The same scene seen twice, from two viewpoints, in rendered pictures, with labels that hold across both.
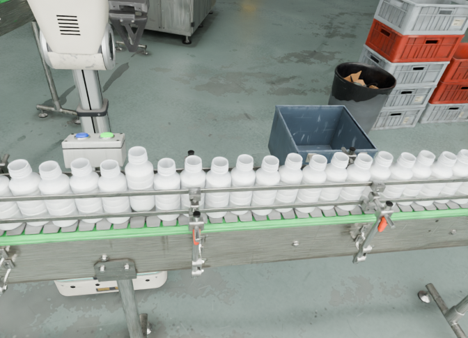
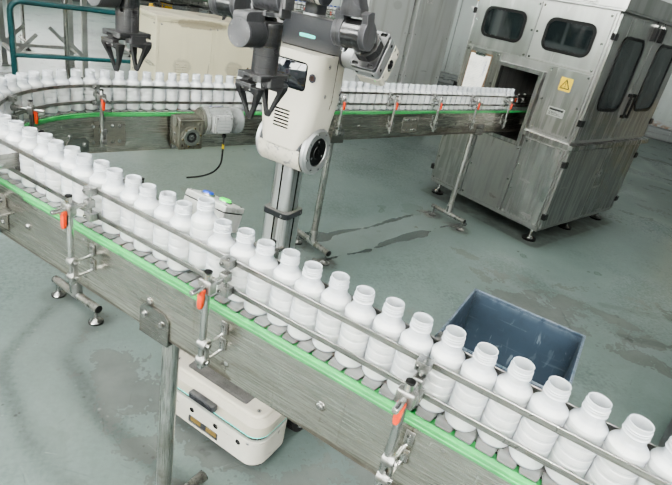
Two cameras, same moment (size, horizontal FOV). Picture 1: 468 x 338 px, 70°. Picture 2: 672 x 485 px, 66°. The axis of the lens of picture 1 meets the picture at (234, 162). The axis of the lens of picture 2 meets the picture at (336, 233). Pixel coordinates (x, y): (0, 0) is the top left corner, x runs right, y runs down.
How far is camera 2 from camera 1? 0.68 m
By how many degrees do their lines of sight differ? 37
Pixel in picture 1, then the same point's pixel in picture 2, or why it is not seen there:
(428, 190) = (522, 432)
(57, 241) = (124, 258)
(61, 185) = (148, 205)
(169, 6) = (520, 185)
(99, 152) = not seen: hidden behind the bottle
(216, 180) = (254, 260)
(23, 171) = (132, 182)
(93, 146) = not seen: hidden behind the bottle
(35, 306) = (135, 396)
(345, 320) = not seen: outside the picture
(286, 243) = (309, 397)
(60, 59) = (266, 147)
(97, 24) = (303, 122)
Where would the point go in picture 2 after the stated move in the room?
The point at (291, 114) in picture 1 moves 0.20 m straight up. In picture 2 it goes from (495, 312) to (518, 251)
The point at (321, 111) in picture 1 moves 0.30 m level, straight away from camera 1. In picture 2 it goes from (543, 329) to (608, 313)
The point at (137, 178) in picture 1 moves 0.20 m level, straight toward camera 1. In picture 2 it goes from (194, 223) to (125, 257)
